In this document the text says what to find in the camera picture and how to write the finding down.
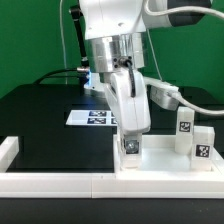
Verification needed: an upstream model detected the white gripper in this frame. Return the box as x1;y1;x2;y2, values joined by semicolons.
104;69;151;154

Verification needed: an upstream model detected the white square table top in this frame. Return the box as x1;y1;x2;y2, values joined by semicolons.
114;135;224;175

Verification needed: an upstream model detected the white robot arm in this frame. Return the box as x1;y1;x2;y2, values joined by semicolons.
80;0;213;155

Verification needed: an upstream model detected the white sheet with AprilTags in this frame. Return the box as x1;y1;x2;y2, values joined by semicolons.
66;110;117;126

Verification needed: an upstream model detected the white U-shaped obstacle fence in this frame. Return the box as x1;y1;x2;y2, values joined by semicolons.
0;137;224;198

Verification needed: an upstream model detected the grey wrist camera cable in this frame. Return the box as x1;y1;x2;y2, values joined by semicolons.
143;0;224;117

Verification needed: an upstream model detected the black cable bundle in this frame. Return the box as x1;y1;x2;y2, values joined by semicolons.
32;67;90;85

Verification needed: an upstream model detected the white hanging cable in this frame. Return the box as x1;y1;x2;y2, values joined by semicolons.
59;0;69;86

